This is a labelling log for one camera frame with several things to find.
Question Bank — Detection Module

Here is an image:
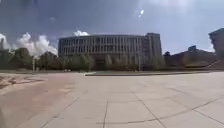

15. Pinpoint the large grey curved building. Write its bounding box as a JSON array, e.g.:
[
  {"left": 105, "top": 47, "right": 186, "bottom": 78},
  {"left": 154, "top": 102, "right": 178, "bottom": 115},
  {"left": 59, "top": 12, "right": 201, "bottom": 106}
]
[{"left": 57, "top": 32, "right": 163, "bottom": 67}]

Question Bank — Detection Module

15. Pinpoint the pale stone slab plaza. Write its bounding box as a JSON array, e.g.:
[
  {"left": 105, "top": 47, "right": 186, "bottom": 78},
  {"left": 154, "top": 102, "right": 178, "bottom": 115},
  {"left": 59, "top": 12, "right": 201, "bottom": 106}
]
[{"left": 0, "top": 71, "right": 224, "bottom": 128}]

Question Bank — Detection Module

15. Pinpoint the row of trees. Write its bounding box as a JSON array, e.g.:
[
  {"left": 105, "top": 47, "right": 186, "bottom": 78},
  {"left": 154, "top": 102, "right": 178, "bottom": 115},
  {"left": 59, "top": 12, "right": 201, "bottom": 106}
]
[{"left": 0, "top": 38, "right": 168, "bottom": 72}]

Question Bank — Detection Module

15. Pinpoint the pole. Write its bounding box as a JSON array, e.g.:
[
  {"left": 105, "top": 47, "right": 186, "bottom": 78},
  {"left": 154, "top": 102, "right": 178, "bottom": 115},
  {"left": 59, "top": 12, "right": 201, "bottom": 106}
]
[{"left": 31, "top": 55, "right": 36, "bottom": 73}]

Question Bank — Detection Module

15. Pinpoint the low dark building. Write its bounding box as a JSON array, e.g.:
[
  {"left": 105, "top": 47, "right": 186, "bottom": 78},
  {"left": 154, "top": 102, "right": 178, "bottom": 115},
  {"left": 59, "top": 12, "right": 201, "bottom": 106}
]
[{"left": 163, "top": 45, "right": 219, "bottom": 69}]

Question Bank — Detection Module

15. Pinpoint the tall building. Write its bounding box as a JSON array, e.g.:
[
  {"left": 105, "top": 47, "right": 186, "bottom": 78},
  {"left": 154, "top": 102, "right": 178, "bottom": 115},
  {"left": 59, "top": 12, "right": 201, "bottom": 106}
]
[{"left": 208, "top": 27, "right": 224, "bottom": 61}]

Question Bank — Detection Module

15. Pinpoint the low kerb wall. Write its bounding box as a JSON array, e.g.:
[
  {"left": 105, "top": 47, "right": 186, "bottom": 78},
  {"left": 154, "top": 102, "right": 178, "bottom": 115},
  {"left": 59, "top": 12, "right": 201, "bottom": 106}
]
[{"left": 84, "top": 69, "right": 224, "bottom": 77}]

